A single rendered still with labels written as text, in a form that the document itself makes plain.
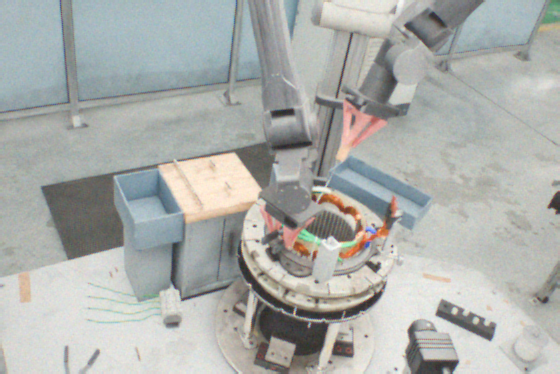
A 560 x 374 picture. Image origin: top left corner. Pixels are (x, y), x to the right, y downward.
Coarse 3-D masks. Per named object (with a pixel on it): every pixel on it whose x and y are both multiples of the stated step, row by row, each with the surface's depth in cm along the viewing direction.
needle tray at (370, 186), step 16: (352, 160) 150; (336, 176) 142; (352, 176) 149; (368, 176) 149; (384, 176) 146; (352, 192) 141; (368, 192) 138; (384, 192) 146; (400, 192) 146; (416, 192) 143; (368, 208) 142; (384, 208) 138; (400, 208) 135; (416, 208) 143; (400, 224) 137; (416, 224) 137
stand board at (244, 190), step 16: (192, 160) 138; (208, 160) 139; (224, 160) 140; (176, 176) 132; (192, 176) 133; (208, 176) 133; (224, 176) 134; (240, 176) 135; (176, 192) 127; (208, 192) 129; (224, 192) 130; (240, 192) 131; (256, 192) 131; (192, 208) 124; (208, 208) 124; (224, 208) 126; (240, 208) 128
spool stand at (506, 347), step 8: (536, 336) 137; (504, 344) 143; (512, 344) 144; (504, 352) 141; (512, 352) 141; (512, 360) 140; (536, 360) 141; (544, 360) 141; (520, 368) 138; (528, 368) 138
